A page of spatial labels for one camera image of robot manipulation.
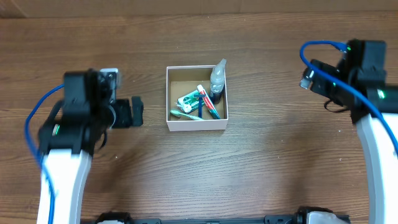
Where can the green white toothbrush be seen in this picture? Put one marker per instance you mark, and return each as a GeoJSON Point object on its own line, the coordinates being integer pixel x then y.
{"type": "Point", "coordinates": [180, 114]}

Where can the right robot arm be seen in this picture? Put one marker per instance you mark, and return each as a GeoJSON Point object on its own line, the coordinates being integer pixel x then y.
{"type": "Point", "coordinates": [358, 85]}

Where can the white cardboard box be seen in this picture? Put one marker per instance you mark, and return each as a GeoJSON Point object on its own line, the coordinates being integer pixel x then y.
{"type": "Point", "coordinates": [182, 80]}

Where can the green soap bar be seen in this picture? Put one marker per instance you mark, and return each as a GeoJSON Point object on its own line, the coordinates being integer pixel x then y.
{"type": "Point", "coordinates": [188, 103]}

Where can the blue disposable razor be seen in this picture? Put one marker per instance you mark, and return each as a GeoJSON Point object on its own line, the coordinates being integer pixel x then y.
{"type": "Point", "coordinates": [200, 103]}

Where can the white green toothpaste tube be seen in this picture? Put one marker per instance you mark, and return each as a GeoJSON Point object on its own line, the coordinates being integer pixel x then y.
{"type": "Point", "coordinates": [208, 102]}

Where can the clear pump sanitizer bottle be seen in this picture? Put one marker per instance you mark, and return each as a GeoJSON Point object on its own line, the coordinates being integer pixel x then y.
{"type": "Point", "coordinates": [217, 81]}

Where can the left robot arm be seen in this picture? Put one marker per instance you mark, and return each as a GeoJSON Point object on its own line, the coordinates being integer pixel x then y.
{"type": "Point", "coordinates": [68, 137]}

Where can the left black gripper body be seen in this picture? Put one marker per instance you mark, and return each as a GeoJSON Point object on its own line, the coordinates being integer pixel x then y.
{"type": "Point", "coordinates": [123, 116]}

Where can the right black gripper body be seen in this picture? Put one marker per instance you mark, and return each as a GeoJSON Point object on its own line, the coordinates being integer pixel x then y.
{"type": "Point", "coordinates": [328, 88]}

